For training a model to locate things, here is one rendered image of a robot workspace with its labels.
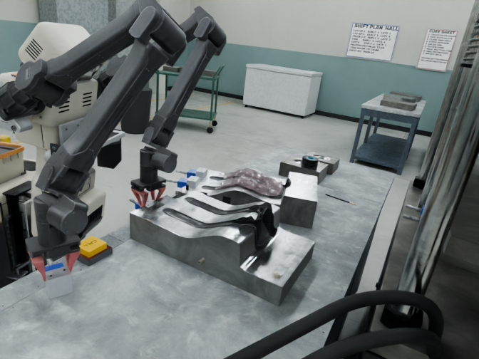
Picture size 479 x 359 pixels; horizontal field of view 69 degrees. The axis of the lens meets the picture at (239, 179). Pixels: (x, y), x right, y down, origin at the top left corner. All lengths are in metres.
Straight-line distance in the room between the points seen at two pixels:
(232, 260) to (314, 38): 7.65
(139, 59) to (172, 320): 0.57
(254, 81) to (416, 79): 3.26
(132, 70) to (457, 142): 0.66
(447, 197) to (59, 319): 0.86
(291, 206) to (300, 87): 6.36
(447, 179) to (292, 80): 6.86
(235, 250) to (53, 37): 0.78
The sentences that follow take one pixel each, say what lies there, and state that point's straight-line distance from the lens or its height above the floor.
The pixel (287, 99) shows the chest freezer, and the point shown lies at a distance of 7.64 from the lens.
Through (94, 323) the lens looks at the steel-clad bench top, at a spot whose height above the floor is 0.80.
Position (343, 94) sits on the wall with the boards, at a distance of 8.17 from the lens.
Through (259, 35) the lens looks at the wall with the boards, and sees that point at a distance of 8.86.
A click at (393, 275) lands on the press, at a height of 0.79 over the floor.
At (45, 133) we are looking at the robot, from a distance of 1.28.
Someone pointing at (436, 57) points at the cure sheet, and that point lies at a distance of 7.93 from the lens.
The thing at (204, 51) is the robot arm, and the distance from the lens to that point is 1.18.
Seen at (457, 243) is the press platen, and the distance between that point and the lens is 0.94.
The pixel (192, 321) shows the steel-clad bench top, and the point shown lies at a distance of 0.85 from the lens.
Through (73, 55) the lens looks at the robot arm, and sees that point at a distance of 0.95.
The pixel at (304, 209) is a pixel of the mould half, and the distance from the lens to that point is 1.25.
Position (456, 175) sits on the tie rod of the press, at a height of 1.19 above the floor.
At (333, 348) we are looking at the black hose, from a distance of 0.75.
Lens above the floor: 1.40
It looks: 22 degrees down
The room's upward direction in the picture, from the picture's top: 7 degrees clockwise
